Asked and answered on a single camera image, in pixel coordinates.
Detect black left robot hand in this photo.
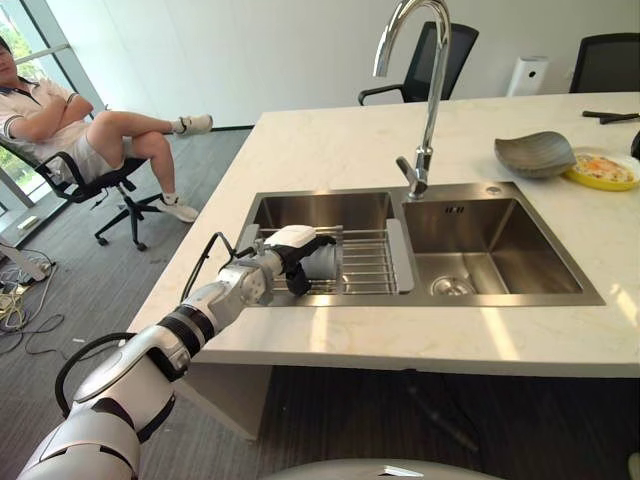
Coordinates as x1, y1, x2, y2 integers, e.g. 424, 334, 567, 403
263, 225, 338, 296

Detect grey cup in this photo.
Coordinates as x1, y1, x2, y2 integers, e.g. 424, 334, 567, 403
301, 241, 341, 280

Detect white marble kitchen island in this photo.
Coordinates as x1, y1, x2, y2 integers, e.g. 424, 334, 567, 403
127, 91, 640, 441

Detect stainless steel double sink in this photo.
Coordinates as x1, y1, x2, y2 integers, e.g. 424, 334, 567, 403
240, 181, 606, 309

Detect chrome gooseneck faucet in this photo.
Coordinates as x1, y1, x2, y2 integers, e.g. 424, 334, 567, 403
372, 0, 452, 201

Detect black swivel office chair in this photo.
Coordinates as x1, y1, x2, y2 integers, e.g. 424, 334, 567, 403
0, 134, 164, 252

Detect silver robot torso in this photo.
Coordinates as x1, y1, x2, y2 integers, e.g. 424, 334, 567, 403
264, 458, 501, 480

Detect black mesh office chair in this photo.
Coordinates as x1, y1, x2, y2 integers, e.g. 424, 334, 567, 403
568, 32, 640, 94
358, 21, 480, 106

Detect person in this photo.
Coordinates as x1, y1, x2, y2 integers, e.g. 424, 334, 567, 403
0, 35, 215, 223

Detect grey ribbed bowl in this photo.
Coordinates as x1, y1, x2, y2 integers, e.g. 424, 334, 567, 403
494, 131, 578, 180

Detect white air purifier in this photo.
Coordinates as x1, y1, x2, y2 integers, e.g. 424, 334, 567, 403
509, 56, 550, 98

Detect yellow plate with food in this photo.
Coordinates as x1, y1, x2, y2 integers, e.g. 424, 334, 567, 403
562, 146, 640, 192

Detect black chopsticks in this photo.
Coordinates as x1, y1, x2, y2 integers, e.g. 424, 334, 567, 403
582, 110, 640, 125

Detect metal wire drying rack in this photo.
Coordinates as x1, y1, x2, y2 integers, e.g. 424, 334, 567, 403
238, 218, 416, 296

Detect cables on floor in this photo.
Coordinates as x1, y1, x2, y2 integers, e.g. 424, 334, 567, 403
0, 247, 86, 359

